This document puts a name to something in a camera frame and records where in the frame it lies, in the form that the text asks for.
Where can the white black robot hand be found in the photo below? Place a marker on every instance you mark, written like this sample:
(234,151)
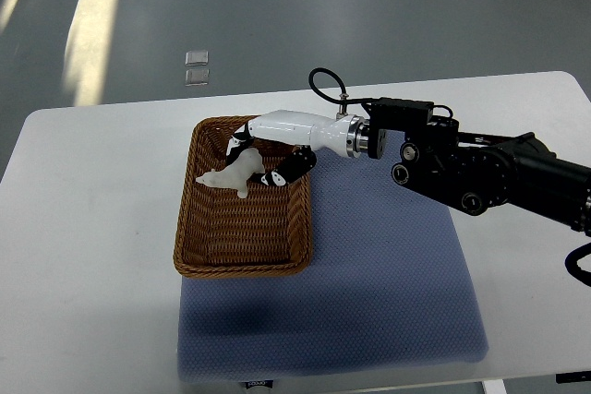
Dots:
(347,136)

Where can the clear floor plate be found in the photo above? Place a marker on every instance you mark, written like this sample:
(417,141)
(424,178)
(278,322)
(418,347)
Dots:
(197,58)
(197,77)

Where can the white toy polar bear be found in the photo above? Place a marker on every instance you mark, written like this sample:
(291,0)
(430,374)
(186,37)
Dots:
(236,175)

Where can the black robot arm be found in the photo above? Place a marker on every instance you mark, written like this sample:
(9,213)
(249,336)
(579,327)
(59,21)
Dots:
(474,172)

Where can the lower clear floor plate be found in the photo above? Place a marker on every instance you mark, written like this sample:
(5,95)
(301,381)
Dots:
(197,77)

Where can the blue textured mat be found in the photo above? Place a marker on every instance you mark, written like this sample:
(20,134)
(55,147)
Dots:
(387,286)

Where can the upper clear floor plate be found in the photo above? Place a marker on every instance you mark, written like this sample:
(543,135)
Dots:
(197,58)

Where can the brown wicker basket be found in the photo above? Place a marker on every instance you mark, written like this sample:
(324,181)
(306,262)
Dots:
(220,235)

